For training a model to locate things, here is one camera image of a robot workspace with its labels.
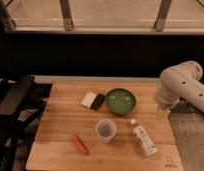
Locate green ceramic bowl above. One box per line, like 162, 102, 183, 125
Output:
105, 88, 136, 116

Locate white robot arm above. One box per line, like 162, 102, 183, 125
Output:
155, 61, 204, 113

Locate white labelled bottle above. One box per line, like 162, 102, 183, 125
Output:
130, 119, 158, 157

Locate clear plastic cup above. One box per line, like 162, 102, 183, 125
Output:
95, 119, 117, 143

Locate wooden cutting board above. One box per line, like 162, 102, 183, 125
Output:
26, 82, 183, 171

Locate orange carrot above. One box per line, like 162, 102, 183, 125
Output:
71, 134, 89, 155

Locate black folded stand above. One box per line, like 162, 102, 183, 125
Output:
0, 76, 46, 171

